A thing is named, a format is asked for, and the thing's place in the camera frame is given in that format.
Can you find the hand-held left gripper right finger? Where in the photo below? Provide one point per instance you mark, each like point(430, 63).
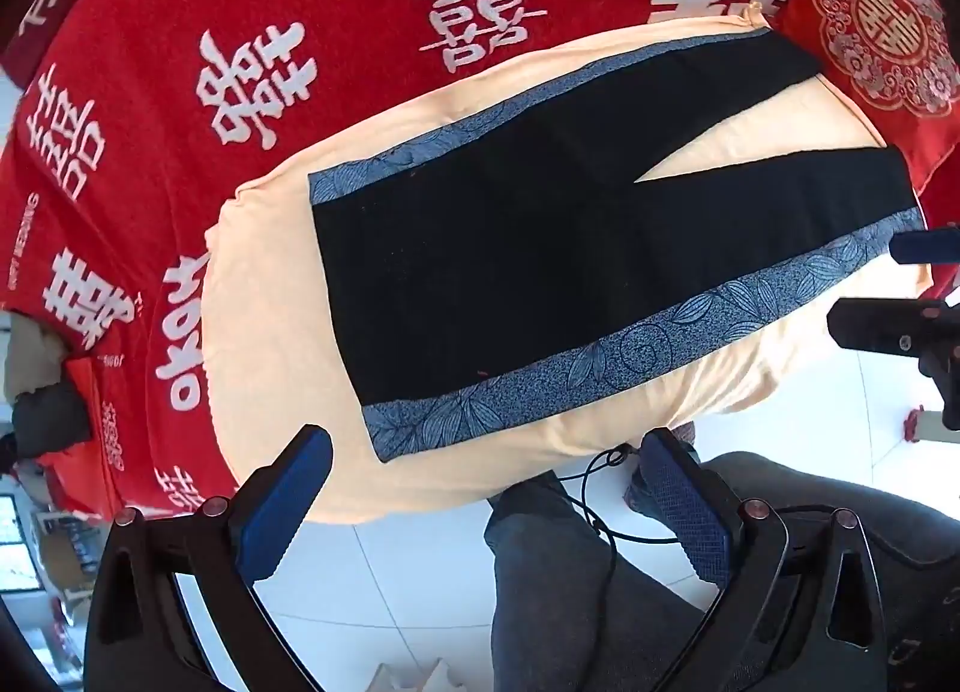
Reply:
point(686, 504)

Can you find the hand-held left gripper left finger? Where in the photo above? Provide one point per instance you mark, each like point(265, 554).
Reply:
point(281, 504)

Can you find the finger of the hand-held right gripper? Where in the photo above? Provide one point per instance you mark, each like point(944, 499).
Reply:
point(885, 328)
point(926, 247)

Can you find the black pants with blue trim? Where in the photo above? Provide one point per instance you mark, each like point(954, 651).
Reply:
point(525, 249)

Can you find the red tassel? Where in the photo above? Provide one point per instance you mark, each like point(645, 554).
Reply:
point(913, 426)

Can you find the person's right leg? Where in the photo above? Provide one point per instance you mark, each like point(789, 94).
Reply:
point(885, 489)

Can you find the person's leg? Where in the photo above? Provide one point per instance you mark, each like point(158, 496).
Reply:
point(885, 489)
point(555, 602)

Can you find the cream towel blanket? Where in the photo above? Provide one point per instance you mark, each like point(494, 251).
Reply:
point(277, 362)

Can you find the person's left leg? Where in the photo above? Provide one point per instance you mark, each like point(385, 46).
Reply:
point(555, 602)

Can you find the cardboard box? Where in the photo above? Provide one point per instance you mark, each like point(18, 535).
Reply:
point(64, 553)

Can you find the red embroidered cushion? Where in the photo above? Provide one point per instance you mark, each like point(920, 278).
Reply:
point(877, 24)

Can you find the dark bundle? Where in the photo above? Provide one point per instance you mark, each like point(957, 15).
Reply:
point(49, 422)

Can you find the red printed blanket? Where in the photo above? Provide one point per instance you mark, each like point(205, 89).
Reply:
point(150, 137)

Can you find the maroon printed cloth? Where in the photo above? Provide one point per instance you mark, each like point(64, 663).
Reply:
point(45, 39)

